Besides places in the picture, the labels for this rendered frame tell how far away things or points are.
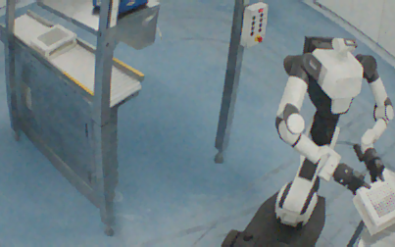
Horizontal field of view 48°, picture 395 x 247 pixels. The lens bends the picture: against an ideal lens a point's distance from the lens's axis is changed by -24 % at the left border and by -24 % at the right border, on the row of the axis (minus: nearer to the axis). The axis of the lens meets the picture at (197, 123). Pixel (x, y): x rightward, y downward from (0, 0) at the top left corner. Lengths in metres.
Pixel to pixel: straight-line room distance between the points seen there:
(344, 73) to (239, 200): 1.34
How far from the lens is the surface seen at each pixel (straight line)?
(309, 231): 2.96
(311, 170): 2.53
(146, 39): 2.46
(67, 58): 2.85
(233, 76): 3.11
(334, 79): 2.25
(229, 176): 3.43
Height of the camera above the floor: 2.33
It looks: 38 degrees down
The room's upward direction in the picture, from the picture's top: 8 degrees clockwise
